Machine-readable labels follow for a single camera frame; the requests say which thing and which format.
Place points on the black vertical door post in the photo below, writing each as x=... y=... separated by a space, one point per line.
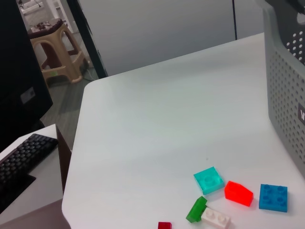
x=88 y=38

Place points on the beige plastic stool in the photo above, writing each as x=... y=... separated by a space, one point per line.
x=59 y=55

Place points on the black keyboard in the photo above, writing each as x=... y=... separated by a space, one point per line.
x=23 y=155

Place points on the white two-stud plate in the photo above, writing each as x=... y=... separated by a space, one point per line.
x=215 y=217

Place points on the red sloped building brick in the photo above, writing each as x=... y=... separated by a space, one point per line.
x=238 y=193

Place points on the dark red long brick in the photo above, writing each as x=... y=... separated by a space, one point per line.
x=164 y=225

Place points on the white side desk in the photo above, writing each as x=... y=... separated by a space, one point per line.
x=38 y=190

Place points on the green building brick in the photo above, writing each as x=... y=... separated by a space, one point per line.
x=196 y=211

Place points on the teal flat building brick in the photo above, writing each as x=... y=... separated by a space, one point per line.
x=209 y=180

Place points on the blue flat building brick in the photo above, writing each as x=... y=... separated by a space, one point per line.
x=273 y=198

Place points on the black computer monitor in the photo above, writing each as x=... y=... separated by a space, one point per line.
x=19 y=71

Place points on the grey-green perforated storage bin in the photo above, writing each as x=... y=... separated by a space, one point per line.
x=286 y=95

